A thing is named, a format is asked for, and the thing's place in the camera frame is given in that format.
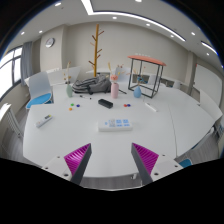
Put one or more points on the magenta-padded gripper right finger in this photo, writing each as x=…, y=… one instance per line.
x=146, y=159

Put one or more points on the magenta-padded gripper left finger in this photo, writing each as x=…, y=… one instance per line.
x=77, y=159

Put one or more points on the white power strip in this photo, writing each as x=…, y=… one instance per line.
x=125, y=125

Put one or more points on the white remote control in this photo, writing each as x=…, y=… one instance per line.
x=43, y=120

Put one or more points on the white flat bar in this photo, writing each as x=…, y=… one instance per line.
x=150, y=106

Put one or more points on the green round magnet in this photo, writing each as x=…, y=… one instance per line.
x=71, y=104

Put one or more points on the black rectangular box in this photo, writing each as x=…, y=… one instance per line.
x=105, y=103

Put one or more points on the white marker pen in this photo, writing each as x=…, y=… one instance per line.
x=85, y=97

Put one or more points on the blue vase with stems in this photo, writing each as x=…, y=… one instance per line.
x=137, y=92

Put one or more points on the green vase with twigs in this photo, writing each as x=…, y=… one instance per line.
x=69, y=91

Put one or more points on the black pen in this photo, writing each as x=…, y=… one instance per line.
x=122, y=91

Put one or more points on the white chair with blue cushion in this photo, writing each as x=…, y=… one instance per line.
x=39, y=97

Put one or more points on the grey backpack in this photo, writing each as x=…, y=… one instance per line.
x=91, y=85

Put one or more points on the pink vase with flowers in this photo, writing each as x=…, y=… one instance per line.
x=114, y=90

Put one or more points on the white chairs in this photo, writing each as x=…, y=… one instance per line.
x=124, y=74

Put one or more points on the black-framed orange-topped side table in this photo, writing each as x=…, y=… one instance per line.
x=146, y=60

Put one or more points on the grey curtain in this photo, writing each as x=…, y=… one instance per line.
x=26, y=63

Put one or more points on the window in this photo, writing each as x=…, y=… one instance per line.
x=8, y=73

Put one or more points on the wooden coat stand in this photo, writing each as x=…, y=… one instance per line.
x=96, y=50

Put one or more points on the short ceiling strip light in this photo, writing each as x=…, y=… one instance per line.
x=208, y=46

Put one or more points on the long ceiling strip light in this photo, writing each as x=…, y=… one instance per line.
x=133, y=17

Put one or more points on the round ceiling spotlights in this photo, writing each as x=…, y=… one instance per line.
x=114, y=17

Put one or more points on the white wall board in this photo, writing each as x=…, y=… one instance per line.
x=208, y=85

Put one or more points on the round wall clock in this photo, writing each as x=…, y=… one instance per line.
x=50, y=42

